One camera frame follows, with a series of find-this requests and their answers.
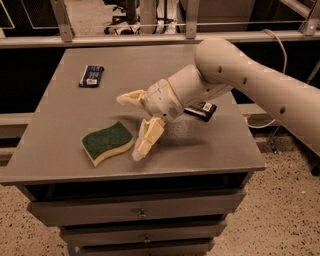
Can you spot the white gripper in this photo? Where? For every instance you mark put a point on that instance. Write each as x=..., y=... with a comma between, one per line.
x=161, y=98

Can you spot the black office chair base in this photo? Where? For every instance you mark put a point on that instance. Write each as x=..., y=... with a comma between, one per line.
x=129, y=16

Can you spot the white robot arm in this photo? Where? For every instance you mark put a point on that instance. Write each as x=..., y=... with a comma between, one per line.
x=218, y=67

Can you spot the grey drawer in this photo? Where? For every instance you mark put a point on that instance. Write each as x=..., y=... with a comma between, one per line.
x=144, y=231
x=137, y=208
x=162, y=248

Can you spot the bottom grey drawer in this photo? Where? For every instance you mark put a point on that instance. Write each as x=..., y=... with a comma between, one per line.
x=162, y=248

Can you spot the green and yellow sponge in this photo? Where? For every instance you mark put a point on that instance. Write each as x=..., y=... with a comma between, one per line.
x=107, y=142

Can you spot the blue snack packet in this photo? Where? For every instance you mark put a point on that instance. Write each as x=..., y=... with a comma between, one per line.
x=91, y=76

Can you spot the grey metal railing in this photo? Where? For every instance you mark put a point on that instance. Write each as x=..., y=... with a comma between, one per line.
x=64, y=34

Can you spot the black snack bar packet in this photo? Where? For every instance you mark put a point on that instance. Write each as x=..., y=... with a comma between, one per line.
x=203, y=110

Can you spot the top grey drawer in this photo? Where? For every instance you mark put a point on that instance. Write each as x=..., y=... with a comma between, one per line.
x=137, y=208

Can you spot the middle grey drawer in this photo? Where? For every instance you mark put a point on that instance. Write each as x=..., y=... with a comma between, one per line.
x=144, y=231

